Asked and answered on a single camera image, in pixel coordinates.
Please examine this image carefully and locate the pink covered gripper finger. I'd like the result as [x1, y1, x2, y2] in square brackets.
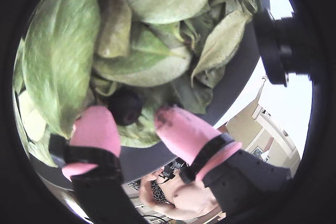
[153, 105, 292, 217]
[48, 105, 148, 224]

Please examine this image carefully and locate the person forearm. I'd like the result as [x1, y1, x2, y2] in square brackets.
[139, 168, 226, 221]

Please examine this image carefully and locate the dark grey round bowl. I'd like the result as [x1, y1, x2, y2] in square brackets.
[28, 0, 271, 191]

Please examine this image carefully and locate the green leaves pile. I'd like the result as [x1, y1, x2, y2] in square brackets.
[12, 0, 259, 167]

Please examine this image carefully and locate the dark blueberry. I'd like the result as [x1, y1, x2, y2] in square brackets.
[107, 90, 144, 127]

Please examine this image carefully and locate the black handheld controller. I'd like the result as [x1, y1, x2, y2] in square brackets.
[159, 159, 184, 180]

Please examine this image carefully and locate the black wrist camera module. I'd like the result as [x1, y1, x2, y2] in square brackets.
[252, 8, 320, 87]

